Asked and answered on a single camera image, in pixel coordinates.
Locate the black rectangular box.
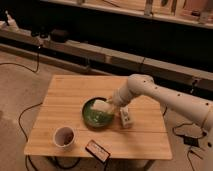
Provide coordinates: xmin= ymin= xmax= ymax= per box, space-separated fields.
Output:
xmin=85 ymin=140 xmax=110 ymax=163

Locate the white paper cup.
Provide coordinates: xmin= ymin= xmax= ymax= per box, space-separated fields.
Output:
xmin=53 ymin=126 xmax=75 ymax=149

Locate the black floor cable left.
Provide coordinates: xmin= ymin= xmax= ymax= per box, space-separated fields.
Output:
xmin=0 ymin=44 xmax=81 ymax=171

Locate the white spray bottle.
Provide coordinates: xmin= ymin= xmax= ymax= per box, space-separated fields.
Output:
xmin=5 ymin=11 xmax=19 ymax=31

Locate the green ceramic bowl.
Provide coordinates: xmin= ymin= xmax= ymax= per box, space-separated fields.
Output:
xmin=82 ymin=97 xmax=114 ymax=128

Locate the white sponge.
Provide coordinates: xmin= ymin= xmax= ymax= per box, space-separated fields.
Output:
xmin=91 ymin=100 xmax=114 ymax=114

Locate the black floor cables right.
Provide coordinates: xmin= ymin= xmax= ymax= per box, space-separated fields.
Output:
xmin=163 ymin=106 xmax=213 ymax=171

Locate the wooden table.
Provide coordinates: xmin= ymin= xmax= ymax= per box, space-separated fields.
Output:
xmin=24 ymin=75 xmax=172 ymax=160

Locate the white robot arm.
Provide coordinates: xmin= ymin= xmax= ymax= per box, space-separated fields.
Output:
xmin=109 ymin=74 xmax=213 ymax=132

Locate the white tube bottle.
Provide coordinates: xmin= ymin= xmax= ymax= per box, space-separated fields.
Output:
xmin=120 ymin=107 xmax=133 ymax=128

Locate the black device on ledge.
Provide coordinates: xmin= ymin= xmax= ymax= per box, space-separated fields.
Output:
xmin=50 ymin=29 xmax=69 ymax=43

